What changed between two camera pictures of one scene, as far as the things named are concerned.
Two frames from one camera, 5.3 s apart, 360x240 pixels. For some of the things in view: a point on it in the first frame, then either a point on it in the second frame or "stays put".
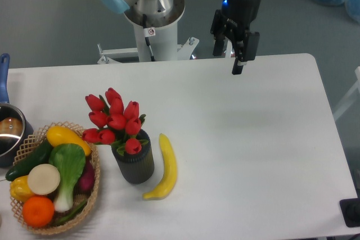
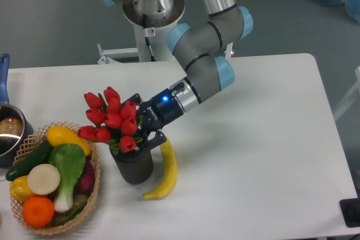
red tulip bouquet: x=118 y=123 stays put
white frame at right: x=351 y=98 stays put
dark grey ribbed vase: x=136 y=168 stays put
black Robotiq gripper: x=238 y=13 -> x=157 y=113
